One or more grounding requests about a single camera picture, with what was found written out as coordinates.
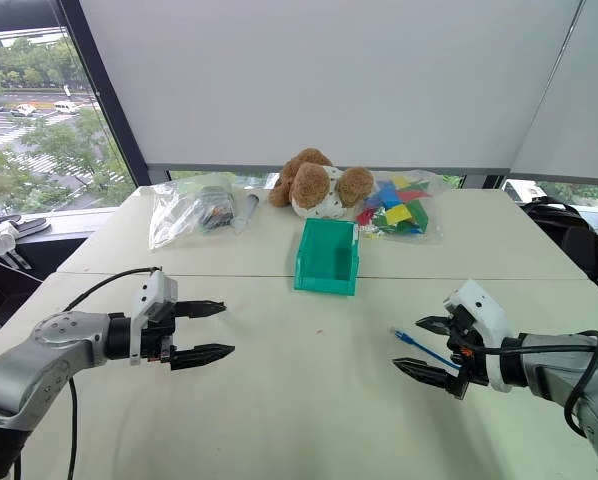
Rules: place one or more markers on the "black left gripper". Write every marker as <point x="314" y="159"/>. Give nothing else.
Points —
<point x="158" y="337"/>

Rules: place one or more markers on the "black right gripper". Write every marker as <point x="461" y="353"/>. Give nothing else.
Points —
<point x="466" y="365"/>

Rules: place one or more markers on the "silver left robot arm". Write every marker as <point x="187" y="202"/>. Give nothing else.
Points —
<point x="54" y="345"/>

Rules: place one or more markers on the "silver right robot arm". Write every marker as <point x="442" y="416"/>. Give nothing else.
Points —
<point x="554" y="370"/>

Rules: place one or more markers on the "clear bag of dark parts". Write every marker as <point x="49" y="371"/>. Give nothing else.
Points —
<point x="214" y="212"/>

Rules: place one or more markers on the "green plastic storage bin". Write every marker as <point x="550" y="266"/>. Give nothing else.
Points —
<point x="329" y="285"/>

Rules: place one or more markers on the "bag of coloured blocks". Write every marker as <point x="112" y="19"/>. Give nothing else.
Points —
<point x="399" y="212"/>

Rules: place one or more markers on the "black backpack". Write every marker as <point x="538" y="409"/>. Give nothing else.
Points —
<point x="564" y="225"/>

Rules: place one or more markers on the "brown teddy bear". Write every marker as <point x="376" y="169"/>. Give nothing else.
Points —
<point x="311" y="185"/>

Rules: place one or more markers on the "white and grey gadget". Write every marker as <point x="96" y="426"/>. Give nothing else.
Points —
<point x="4" y="235"/>

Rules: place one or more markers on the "white van outside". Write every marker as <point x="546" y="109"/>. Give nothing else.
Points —
<point x="65" y="107"/>

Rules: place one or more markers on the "narrow white roller blind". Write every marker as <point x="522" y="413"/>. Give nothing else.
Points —
<point x="579" y="125"/>

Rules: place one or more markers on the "wide white roller blind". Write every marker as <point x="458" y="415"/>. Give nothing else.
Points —
<point x="304" y="80"/>

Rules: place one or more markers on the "white car outside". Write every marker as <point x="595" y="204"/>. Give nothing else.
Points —
<point x="24" y="110"/>

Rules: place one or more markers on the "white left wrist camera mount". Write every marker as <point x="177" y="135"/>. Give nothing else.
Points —
<point x="154" y="292"/>

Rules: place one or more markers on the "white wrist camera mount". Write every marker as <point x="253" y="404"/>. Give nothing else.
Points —
<point x="479" y="305"/>
<point x="154" y="292"/>

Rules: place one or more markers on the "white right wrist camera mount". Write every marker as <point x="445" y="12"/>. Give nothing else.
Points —
<point x="479" y="305"/>

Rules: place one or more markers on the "dark window frame post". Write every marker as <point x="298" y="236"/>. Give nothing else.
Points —
<point x="110" y="100"/>

